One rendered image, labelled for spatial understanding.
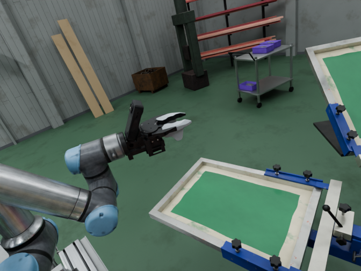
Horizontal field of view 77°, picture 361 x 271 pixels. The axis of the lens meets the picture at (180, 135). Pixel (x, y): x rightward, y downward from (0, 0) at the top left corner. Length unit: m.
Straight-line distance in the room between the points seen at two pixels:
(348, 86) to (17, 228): 1.73
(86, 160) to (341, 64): 1.63
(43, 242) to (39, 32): 6.70
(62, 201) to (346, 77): 1.65
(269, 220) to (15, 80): 6.68
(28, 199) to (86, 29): 7.19
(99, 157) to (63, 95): 6.72
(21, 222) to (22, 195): 0.24
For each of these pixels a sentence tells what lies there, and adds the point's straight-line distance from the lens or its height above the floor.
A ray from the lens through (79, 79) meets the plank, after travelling 6.86.
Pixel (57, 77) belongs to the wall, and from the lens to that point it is 7.29.
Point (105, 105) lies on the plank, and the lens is 6.80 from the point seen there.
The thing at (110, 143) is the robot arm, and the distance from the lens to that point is 0.65.
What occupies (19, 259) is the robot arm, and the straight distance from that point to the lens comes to 0.79.
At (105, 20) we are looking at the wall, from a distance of 7.91.
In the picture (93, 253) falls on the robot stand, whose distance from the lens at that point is 1.13.
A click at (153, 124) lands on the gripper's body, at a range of 0.67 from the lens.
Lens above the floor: 1.94
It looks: 27 degrees down
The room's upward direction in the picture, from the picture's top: 15 degrees counter-clockwise
